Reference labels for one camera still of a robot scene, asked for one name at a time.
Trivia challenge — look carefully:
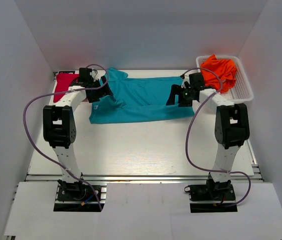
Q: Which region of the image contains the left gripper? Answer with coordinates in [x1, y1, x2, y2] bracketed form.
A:
[88, 75, 113, 103]

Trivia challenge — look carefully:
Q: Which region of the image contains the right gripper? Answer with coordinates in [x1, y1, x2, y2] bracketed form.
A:
[166, 84, 194, 107]

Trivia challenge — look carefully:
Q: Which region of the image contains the teal t-shirt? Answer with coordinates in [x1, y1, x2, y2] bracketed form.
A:
[89, 68, 194, 125]

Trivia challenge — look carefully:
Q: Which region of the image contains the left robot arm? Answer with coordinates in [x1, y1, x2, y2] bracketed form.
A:
[43, 65, 113, 200]

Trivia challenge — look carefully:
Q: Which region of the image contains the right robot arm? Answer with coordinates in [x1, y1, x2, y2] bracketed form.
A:
[166, 72, 250, 200]

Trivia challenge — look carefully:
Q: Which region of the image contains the folded red t-shirt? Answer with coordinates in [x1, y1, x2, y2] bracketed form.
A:
[54, 72, 79, 93]

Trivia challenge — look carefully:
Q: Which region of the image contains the orange t-shirt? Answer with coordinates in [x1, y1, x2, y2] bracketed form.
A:
[200, 55, 238, 93]

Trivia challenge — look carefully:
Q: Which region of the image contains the white plastic basket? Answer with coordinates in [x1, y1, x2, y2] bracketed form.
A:
[196, 55, 254, 103]

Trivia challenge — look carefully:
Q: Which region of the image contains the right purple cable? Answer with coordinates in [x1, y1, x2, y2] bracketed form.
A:
[180, 66, 252, 208]

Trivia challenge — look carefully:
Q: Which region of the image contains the purple cable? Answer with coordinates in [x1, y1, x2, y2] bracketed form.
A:
[22, 63, 110, 211]
[180, 66, 252, 208]

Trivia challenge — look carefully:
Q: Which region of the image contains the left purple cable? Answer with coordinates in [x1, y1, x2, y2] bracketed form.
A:
[22, 63, 110, 211]

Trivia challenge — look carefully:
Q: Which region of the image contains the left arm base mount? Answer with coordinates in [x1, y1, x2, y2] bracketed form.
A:
[53, 179, 105, 213]

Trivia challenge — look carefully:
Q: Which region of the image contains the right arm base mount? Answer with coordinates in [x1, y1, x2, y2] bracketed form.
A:
[184, 184, 238, 214]

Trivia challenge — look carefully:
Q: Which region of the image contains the aluminium table edge rail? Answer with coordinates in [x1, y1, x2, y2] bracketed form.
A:
[25, 162, 263, 185]

